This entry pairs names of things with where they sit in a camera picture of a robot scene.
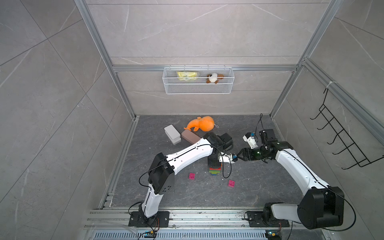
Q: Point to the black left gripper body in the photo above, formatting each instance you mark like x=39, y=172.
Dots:
x=214, y=162

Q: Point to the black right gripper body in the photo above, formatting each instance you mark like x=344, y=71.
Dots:
x=256, y=153

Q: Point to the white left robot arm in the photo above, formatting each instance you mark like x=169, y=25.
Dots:
x=162, y=172

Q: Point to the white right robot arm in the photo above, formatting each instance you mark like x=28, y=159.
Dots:
x=322, y=205

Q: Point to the orange plush whale toy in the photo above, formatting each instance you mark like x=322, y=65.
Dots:
x=205, y=124

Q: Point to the pink rectangular case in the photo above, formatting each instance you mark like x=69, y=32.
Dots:
x=190, y=136

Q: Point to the white rectangular box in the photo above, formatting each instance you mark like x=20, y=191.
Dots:
x=173, y=134

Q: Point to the brown white plush toy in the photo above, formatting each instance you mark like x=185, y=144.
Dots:
x=214, y=78

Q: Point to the yellow packet in basket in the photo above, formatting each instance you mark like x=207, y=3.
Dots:
x=188, y=76

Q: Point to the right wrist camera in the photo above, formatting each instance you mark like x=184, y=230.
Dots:
x=249, y=138

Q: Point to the white wire wall basket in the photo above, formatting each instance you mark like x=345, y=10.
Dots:
x=173, y=86

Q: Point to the black wire hook rack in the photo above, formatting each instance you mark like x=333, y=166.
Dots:
x=349, y=145

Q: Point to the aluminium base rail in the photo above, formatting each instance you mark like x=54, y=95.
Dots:
x=194, y=224

